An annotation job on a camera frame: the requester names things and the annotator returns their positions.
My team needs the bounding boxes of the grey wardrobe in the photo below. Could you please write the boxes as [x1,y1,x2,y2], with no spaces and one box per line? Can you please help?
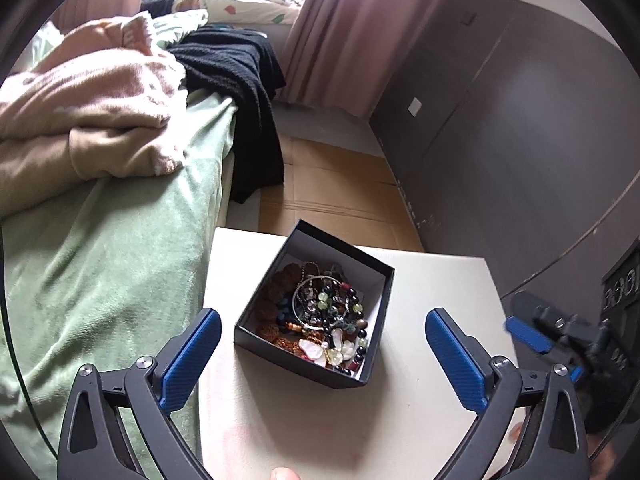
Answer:
[369,0,640,303]

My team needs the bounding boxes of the pile of mixed jewelry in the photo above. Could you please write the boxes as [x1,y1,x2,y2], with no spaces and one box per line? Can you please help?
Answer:
[252,260,373,379]

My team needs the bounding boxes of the green bed sheet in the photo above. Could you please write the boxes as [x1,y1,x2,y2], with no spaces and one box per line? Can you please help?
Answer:
[0,10,237,480]

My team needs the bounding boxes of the brown bead bracelet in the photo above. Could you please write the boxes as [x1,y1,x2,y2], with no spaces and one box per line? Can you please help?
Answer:
[254,262,307,354]

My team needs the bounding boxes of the black knitted cloth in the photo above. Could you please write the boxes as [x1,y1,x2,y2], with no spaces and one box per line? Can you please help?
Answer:
[167,27,286,204]

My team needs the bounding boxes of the flattened cardboard sheets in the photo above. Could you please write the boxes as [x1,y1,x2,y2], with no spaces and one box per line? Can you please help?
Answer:
[257,134,427,252]

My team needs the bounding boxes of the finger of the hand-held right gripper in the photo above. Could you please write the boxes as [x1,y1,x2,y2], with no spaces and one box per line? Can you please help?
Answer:
[504,291,608,361]
[566,357,601,387]

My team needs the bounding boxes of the printed white pillow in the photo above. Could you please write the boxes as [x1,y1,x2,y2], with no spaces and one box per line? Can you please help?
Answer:
[199,0,307,27]

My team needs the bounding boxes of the pink fleece blanket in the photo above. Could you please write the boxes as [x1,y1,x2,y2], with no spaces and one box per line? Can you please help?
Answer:
[0,14,190,217]

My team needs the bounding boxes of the black jewelry box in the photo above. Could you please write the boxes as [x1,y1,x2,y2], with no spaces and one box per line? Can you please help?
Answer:
[233,219,396,391]

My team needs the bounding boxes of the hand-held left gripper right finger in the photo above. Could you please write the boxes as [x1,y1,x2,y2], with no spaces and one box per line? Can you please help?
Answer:
[425,309,589,480]

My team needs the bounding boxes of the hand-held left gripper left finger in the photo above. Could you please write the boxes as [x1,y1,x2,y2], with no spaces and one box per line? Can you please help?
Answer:
[57,308,222,480]

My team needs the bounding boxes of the person's right hand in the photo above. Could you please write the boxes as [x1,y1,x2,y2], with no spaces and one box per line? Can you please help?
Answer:
[509,421,622,480]

